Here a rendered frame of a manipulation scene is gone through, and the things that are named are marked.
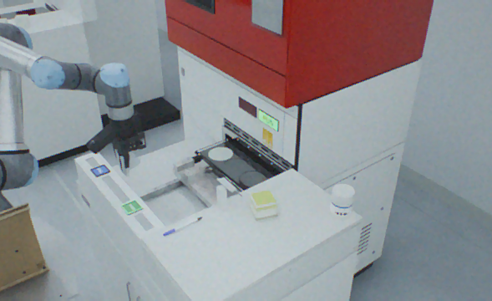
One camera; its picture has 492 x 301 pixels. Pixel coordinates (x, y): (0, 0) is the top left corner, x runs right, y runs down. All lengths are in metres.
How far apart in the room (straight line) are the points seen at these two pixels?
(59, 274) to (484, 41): 2.35
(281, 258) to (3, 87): 1.03
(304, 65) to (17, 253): 1.07
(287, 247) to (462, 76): 1.85
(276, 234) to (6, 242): 0.81
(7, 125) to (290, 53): 0.93
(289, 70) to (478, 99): 1.65
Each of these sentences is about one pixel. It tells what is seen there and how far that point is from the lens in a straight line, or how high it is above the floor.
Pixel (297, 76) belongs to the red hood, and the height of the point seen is 1.33.
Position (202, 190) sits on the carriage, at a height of 0.88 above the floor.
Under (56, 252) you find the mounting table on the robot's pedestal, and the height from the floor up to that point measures 0.82.
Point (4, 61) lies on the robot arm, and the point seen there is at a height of 1.47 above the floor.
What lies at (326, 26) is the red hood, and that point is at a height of 1.48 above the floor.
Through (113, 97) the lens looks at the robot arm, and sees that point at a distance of 1.42.
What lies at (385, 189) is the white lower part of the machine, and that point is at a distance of 2.43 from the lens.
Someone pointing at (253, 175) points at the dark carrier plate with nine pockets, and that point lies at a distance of 1.88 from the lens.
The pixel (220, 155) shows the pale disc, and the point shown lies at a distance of 2.00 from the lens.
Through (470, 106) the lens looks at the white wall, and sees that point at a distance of 3.08.
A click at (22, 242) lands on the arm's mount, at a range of 1.64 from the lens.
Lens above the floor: 2.01
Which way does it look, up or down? 33 degrees down
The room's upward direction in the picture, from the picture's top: straight up
